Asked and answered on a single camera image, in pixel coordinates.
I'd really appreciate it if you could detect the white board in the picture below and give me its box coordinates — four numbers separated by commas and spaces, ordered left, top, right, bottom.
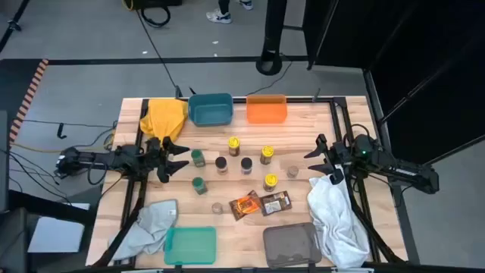
27, 202, 91, 254

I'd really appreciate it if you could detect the green-lid spice jar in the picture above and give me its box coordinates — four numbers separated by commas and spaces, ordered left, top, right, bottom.
190, 149, 207, 168
191, 176, 208, 196

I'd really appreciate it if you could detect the grey translucent plastic bin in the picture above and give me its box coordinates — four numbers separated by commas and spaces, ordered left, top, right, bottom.
262, 222, 323, 270

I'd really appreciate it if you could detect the coiled black cable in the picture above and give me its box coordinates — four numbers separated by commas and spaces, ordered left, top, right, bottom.
140, 5, 172, 28

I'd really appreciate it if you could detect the black tripod leg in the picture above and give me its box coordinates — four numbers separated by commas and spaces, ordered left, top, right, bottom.
0, 0, 31, 53

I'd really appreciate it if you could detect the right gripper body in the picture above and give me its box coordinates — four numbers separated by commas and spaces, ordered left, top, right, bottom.
326, 140, 358, 172

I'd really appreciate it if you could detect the orange translucent plastic bin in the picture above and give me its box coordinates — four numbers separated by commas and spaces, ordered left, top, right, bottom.
246, 94, 288, 125

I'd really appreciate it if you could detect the silver foil packet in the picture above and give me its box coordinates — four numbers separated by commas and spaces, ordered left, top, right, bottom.
259, 190, 293, 217

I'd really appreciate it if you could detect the teal plastic bin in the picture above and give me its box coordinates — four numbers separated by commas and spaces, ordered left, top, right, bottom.
163, 226, 217, 266

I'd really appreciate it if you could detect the black-lid purple-label spice jar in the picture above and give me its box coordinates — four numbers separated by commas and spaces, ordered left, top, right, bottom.
239, 156, 254, 176

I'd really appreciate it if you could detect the blue-grey plastic bin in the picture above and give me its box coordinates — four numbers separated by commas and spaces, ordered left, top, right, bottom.
187, 93, 234, 127

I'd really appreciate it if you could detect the black pole with base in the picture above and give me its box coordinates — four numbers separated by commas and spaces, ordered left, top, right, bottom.
255, 0, 289, 76

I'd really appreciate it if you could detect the white cloth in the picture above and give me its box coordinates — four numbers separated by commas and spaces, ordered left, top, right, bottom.
306, 166, 371, 269

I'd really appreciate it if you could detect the black partition wall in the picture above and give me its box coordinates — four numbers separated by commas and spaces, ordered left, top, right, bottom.
302, 0, 485, 165

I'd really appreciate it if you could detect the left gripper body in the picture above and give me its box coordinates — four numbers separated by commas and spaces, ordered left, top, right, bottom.
145, 136, 171, 178

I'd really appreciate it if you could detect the orange foil spice packet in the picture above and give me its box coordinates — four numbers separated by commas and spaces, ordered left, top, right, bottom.
228, 190, 262, 222

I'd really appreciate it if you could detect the yellow cloth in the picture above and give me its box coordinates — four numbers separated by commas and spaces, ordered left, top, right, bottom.
139, 97, 189, 143

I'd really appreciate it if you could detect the yellow-lid dark spice jar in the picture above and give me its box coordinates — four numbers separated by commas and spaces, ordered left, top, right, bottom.
262, 173, 280, 193
227, 136, 241, 158
259, 145, 275, 166

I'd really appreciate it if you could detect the black metal table frame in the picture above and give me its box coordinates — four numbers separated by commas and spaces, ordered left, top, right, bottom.
90, 96, 407, 267

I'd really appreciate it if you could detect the black-lid orange-label turmeric jar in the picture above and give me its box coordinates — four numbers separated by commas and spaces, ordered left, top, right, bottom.
214, 155, 230, 175

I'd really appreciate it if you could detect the grey cloth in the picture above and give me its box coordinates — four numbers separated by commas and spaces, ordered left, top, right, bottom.
108, 199, 180, 262

